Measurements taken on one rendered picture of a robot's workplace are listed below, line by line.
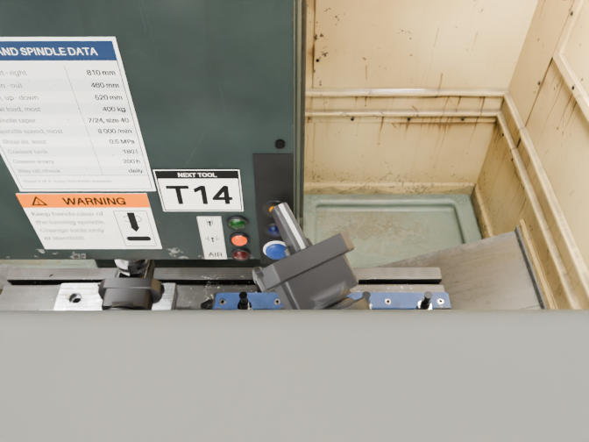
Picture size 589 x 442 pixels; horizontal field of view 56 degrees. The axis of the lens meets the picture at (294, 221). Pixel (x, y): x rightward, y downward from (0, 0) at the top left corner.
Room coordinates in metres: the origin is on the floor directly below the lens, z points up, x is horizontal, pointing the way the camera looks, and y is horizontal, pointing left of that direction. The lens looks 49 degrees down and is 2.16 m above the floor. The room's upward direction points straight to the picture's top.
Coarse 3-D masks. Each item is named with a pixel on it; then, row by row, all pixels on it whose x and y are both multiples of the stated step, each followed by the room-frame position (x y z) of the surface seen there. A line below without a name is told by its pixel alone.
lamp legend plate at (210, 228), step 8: (200, 224) 0.46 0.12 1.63; (208, 224) 0.46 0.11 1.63; (216, 224) 0.46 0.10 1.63; (200, 232) 0.46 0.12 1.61; (208, 232) 0.46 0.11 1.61; (216, 232) 0.46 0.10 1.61; (208, 240) 0.46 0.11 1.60; (216, 240) 0.46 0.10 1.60; (208, 248) 0.46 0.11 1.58; (216, 248) 0.46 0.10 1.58; (224, 248) 0.46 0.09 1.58; (208, 256) 0.46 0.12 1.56; (216, 256) 0.46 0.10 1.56; (224, 256) 0.46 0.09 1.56
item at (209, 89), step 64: (0, 0) 0.46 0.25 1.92; (64, 0) 0.46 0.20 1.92; (128, 0) 0.46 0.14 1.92; (192, 0) 0.46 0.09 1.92; (256, 0) 0.46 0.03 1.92; (128, 64) 0.46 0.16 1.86; (192, 64) 0.46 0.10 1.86; (256, 64) 0.46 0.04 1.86; (192, 128) 0.46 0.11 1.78; (256, 128) 0.46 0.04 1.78; (0, 192) 0.46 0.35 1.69; (64, 192) 0.46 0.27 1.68; (128, 192) 0.46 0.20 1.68; (0, 256) 0.46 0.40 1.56; (64, 256) 0.46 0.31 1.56; (128, 256) 0.46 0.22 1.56; (192, 256) 0.46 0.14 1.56; (256, 256) 0.46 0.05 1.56
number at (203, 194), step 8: (192, 184) 0.46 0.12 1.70; (200, 184) 0.46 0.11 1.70; (208, 184) 0.46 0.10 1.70; (216, 184) 0.46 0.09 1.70; (224, 184) 0.46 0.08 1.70; (232, 184) 0.46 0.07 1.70; (192, 192) 0.46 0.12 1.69; (200, 192) 0.46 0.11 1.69; (208, 192) 0.46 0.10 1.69; (216, 192) 0.46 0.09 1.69; (224, 192) 0.46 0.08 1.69; (232, 192) 0.46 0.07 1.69; (192, 200) 0.46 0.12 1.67; (200, 200) 0.46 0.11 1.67; (208, 200) 0.46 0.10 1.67; (216, 200) 0.46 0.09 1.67; (224, 200) 0.46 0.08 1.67; (232, 200) 0.46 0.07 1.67
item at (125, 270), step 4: (116, 260) 0.66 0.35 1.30; (140, 260) 0.66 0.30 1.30; (144, 260) 0.66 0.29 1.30; (148, 260) 0.67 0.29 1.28; (120, 264) 0.65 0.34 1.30; (136, 264) 0.65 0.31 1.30; (140, 264) 0.65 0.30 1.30; (144, 264) 0.65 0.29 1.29; (148, 264) 0.66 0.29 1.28; (120, 268) 0.64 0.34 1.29; (124, 268) 0.64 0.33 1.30; (128, 268) 0.64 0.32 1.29; (132, 268) 0.64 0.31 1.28; (136, 268) 0.64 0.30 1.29; (140, 268) 0.64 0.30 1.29; (144, 268) 0.65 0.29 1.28; (120, 272) 0.64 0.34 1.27; (124, 272) 0.64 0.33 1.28; (128, 272) 0.64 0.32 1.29; (132, 272) 0.64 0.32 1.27; (136, 272) 0.65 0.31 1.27; (140, 272) 0.64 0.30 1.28; (128, 276) 0.64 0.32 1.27
